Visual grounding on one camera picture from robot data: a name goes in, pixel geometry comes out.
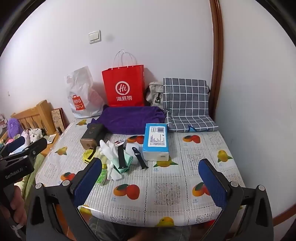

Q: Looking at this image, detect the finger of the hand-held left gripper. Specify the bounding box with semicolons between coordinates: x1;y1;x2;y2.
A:
3;136;26;154
0;137;48;163

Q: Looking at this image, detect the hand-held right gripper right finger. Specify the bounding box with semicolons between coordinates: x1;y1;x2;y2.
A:
198;158;280;241

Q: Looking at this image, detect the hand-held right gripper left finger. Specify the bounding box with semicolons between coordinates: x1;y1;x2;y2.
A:
25;158;103;241

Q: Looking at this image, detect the white rag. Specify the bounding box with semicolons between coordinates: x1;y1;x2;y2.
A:
107;161;122;181

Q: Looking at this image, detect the white sock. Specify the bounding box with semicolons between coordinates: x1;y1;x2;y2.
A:
99;140;122;163

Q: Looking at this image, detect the person's left hand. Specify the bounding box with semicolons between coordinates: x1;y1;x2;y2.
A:
8;185;28;229

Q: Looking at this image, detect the white spotted cloth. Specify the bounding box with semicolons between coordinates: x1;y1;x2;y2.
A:
22;127;44;144

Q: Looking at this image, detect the green print clear packet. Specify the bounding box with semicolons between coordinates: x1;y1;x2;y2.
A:
95;168;109;186

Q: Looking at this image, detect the purple plush toy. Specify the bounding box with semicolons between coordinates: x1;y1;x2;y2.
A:
7;118;23;137

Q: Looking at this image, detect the wooden bedside table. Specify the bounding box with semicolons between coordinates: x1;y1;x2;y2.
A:
42;132;63;152

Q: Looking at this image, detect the pale yellow cloth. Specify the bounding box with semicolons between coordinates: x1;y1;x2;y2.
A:
96;147;109;169

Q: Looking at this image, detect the wooden headboard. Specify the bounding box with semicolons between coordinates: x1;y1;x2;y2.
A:
10;100;55;137

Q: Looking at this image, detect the kraft cover notebook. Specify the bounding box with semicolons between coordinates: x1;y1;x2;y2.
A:
51;108;70;133

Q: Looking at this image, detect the mint green cloth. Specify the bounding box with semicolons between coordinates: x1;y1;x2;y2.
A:
119;149;134;174

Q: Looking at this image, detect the dark green gift box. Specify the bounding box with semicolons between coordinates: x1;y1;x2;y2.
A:
80;123;105;150

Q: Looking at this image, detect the white sponge block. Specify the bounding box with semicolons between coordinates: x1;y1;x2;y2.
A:
125;142;141;163

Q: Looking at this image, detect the fruit print tablecloth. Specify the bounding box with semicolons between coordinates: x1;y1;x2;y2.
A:
35;118;247;229

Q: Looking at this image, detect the blue tissue pack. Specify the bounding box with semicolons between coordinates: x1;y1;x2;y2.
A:
142;123;170;161

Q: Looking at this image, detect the white plastic shopping bag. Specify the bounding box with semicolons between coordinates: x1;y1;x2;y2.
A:
64;66;105;118

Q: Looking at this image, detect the purple towel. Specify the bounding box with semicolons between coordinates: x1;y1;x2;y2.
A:
87;105;166;135

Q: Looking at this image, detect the grey checked cushion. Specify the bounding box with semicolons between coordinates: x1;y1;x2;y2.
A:
162;77;219;132

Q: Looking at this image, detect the beige canvas bag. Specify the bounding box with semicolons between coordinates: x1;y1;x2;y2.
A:
145;82;165;107

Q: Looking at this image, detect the red paper bag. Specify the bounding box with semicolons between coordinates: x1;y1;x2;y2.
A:
102;50;146;107

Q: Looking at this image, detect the white light switch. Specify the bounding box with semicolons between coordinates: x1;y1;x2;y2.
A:
88;30;102;44

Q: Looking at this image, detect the brown wooden door frame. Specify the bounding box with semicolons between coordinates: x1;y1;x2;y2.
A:
209;0;223;102

